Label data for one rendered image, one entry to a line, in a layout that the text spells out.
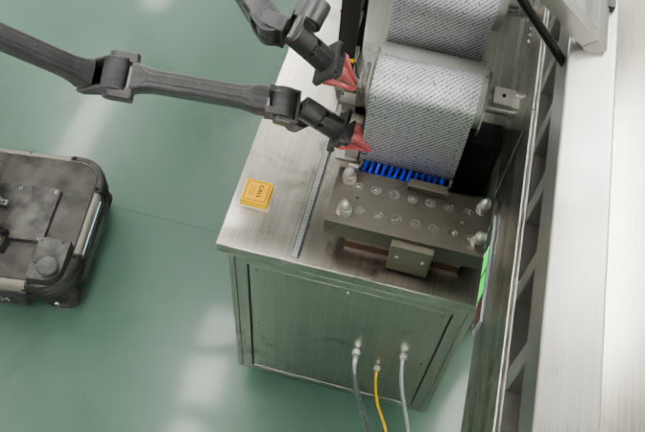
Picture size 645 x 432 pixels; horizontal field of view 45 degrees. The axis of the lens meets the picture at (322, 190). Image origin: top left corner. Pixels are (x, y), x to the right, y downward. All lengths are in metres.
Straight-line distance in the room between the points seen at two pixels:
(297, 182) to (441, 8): 0.58
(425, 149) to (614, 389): 0.78
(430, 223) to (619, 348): 0.66
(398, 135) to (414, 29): 0.26
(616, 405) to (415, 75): 0.82
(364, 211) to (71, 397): 1.36
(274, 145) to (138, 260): 1.04
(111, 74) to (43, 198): 1.14
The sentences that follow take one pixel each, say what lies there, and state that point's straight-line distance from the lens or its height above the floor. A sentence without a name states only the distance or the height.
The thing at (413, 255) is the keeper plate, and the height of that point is 1.00.
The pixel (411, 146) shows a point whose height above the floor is 1.12.
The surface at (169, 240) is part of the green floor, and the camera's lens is 2.99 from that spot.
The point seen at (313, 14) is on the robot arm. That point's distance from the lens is 1.71.
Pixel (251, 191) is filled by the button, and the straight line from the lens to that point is 1.98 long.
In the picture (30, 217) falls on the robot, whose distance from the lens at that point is 2.84.
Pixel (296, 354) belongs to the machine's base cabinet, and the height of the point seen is 0.30.
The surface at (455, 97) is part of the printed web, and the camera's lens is 1.73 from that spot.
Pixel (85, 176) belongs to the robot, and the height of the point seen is 0.24.
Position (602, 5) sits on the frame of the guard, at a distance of 1.44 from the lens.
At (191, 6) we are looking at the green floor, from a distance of 3.78.
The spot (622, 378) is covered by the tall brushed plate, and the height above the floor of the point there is 1.44.
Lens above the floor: 2.58
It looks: 56 degrees down
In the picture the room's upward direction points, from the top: 6 degrees clockwise
